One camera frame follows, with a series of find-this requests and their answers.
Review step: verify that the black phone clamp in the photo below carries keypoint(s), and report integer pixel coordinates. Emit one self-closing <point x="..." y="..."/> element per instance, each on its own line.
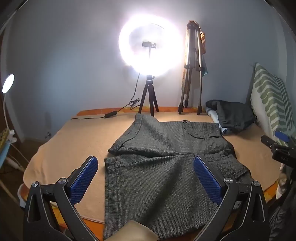
<point x="148" y="44"/>

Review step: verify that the beige blanket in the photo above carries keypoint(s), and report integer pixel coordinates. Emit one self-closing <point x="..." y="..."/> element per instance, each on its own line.
<point x="69" y="139"/>

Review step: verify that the white gooseneck desk lamp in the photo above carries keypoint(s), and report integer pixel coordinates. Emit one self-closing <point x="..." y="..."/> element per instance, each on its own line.
<point x="8" y="82"/>

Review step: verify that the green striped pillow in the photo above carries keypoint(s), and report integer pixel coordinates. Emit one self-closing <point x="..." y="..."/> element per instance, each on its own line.
<point x="268" y="97"/>

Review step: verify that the blue chair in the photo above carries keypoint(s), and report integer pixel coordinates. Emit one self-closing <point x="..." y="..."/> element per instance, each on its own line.
<point x="4" y="150"/>

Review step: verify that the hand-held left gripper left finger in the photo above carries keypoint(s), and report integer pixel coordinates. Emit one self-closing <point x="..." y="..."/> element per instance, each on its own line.
<point x="85" y="179"/>

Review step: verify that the small black tripod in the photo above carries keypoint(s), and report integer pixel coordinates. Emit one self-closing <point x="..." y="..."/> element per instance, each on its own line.
<point x="149" y="85"/>

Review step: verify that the grey houndstooth pants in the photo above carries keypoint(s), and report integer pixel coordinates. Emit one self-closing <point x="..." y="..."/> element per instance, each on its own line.
<point x="150" y="180"/>

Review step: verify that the orange leaf-print bedsheet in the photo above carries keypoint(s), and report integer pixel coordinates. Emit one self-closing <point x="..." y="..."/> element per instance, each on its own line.
<point x="97" y="112"/>

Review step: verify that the large metal tripod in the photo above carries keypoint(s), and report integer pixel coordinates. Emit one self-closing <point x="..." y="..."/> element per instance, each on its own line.
<point x="199" y="69"/>

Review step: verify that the beige cloth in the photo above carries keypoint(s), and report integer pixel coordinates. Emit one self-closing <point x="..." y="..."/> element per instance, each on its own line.
<point x="133" y="231"/>

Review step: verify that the dark cloth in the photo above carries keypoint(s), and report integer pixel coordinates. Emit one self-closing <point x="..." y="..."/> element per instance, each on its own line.
<point x="233" y="115"/>

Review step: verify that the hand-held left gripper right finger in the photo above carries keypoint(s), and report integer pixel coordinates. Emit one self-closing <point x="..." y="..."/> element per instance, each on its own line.
<point x="206" y="179"/>

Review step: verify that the light blue cloth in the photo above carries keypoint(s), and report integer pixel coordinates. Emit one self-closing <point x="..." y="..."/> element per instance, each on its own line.
<point x="223" y="131"/>

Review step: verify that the person's dark clothing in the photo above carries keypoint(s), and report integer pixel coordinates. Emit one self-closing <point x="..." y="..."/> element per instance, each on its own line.
<point x="282" y="215"/>

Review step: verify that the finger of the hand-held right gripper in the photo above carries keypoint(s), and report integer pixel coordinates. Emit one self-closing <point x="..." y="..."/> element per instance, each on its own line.
<point x="268" y="141"/>
<point x="281" y="136"/>

